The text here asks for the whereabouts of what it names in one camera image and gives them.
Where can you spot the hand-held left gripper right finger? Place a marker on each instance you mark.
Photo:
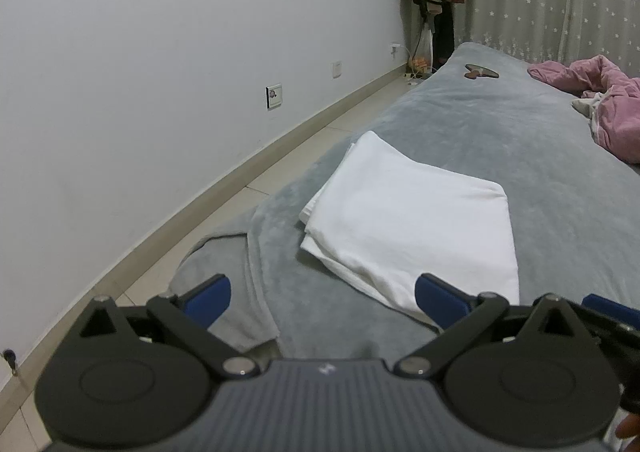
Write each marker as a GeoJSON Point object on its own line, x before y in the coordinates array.
{"type": "Point", "coordinates": [442, 302]}

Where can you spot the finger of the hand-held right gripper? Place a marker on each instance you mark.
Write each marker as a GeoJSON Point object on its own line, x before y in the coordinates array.
{"type": "Point", "coordinates": [617, 314]}

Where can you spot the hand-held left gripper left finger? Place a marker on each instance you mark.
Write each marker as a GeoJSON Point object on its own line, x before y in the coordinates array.
{"type": "Point", "coordinates": [210, 299]}

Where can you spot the white pants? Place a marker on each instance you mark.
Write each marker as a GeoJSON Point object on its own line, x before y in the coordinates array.
{"type": "Point", "coordinates": [410, 222]}

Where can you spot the person's right hand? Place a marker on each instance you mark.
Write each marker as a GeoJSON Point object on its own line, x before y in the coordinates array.
{"type": "Point", "coordinates": [629, 427]}

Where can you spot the grey fleece blanket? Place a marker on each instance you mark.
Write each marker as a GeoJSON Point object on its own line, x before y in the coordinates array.
{"type": "Point", "coordinates": [550, 156]}

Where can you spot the pink quilt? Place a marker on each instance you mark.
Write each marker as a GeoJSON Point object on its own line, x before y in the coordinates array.
{"type": "Point", "coordinates": [620, 116]}

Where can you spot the small dark floor fixture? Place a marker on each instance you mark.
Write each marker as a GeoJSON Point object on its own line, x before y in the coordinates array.
{"type": "Point", "coordinates": [10, 362]}

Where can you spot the white power strip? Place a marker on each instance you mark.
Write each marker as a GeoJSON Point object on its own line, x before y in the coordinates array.
{"type": "Point", "coordinates": [413, 76]}

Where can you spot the brown hand mirror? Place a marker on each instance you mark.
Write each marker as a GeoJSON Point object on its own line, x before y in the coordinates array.
{"type": "Point", "coordinates": [482, 71]}

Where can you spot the plastic bag of oranges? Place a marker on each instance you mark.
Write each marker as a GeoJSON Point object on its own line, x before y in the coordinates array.
{"type": "Point", "coordinates": [422, 49]}

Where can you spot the square wall panel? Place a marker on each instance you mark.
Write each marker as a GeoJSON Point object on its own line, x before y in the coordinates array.
{"type": "Point", "coordinates": [274, 96]}

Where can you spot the white wall socket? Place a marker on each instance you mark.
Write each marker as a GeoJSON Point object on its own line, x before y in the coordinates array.
{"type": "Point", "coordinates": [337, 69]}

